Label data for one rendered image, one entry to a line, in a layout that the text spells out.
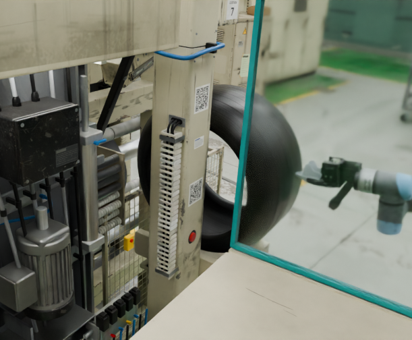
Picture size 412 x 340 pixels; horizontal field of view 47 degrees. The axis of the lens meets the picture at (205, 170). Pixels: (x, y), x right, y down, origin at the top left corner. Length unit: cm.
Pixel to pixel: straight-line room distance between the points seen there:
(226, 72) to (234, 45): 35
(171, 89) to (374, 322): 77
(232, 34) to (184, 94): 487
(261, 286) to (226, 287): 7
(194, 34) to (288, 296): 68
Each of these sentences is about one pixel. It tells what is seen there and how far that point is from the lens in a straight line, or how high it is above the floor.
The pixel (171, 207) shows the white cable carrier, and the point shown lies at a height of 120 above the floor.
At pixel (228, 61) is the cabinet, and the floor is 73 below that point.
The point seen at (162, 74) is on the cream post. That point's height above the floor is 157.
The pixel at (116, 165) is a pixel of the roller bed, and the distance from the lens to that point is 178.
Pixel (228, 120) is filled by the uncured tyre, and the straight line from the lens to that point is 150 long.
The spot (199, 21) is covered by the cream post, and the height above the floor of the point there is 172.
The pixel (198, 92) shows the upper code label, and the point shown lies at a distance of 133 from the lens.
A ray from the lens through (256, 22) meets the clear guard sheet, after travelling 94.
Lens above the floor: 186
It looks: 23 degrees down
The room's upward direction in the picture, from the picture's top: 4 degrees clockwise
